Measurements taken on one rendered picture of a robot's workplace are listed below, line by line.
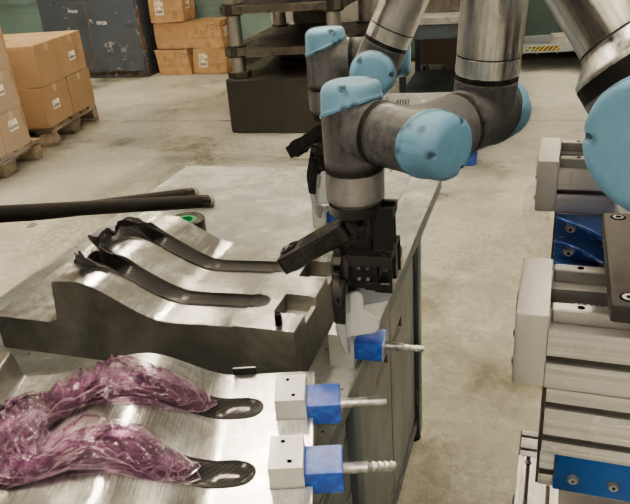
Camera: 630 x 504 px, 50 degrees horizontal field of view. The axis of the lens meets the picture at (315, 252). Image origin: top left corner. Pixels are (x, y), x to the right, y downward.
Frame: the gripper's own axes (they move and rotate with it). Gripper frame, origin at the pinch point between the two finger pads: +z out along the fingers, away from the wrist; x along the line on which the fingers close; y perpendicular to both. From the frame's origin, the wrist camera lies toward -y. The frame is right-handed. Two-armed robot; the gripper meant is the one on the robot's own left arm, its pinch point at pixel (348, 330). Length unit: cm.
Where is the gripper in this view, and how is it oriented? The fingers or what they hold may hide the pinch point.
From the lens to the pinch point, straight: 97.6
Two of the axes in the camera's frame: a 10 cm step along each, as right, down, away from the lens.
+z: 0.7, 9.0, 4.3
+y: 9.6, 0.5, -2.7
